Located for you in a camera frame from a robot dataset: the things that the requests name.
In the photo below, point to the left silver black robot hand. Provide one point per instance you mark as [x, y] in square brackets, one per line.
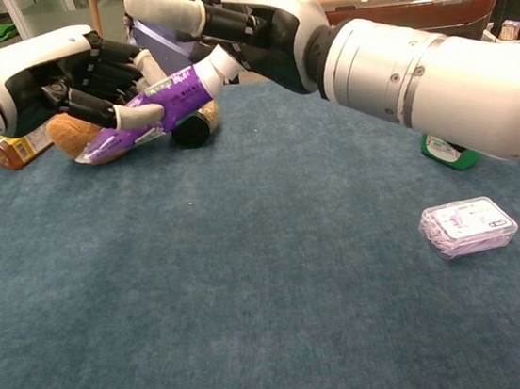
[34, 56]

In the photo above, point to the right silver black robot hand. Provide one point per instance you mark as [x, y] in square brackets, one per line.
[282, 25]

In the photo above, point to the purple white tube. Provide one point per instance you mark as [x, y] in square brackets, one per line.
[181, 97]

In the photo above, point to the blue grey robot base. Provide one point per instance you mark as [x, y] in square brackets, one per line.
[166, 49]

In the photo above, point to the white framed glass partition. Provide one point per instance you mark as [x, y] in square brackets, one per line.
[25, 19]

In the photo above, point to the wooden pole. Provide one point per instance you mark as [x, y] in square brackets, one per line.
[95, 8]

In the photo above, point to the brown capybara plush toy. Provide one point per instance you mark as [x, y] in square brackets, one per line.
[67, 130]

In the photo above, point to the yellow label tea bottle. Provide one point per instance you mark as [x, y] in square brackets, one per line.
[17, 150]

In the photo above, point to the brown mahjong table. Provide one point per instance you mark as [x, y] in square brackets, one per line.
[407, 5]

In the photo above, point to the glass jar black lid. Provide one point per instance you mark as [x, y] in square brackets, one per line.
[191, 134]

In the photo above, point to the green box yellow lid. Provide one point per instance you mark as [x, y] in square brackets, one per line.
[449, 152]

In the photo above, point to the small colourful carton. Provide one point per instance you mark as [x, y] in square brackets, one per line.
[511, 30]

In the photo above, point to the blue table cloth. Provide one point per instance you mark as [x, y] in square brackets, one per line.
[251, 276]

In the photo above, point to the clear floss pick box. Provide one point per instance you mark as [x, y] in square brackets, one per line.
[468, 226]

